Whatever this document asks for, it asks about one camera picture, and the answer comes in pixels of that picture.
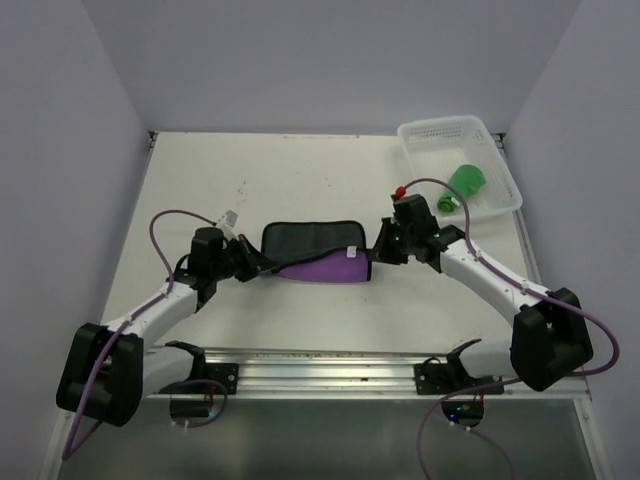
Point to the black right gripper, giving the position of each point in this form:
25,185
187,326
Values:
381,251

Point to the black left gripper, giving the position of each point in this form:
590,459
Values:
255,262

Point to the green microfiber towel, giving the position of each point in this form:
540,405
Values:
467,180

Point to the black and purple towel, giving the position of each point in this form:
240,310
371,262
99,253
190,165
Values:
332,252

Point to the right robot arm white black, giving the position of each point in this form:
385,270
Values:
549,337

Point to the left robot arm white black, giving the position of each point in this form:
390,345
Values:
110,368

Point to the white plastic basket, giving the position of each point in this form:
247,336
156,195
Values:
461,155

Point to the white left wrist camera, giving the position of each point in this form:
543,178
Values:
226,224

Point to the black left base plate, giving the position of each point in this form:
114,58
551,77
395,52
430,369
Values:
226,374

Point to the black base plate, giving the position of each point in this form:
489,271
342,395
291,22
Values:
226,374
433,378

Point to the aluminium mounting rail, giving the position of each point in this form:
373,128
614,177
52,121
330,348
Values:
271,375

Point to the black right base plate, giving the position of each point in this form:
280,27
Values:
433,378

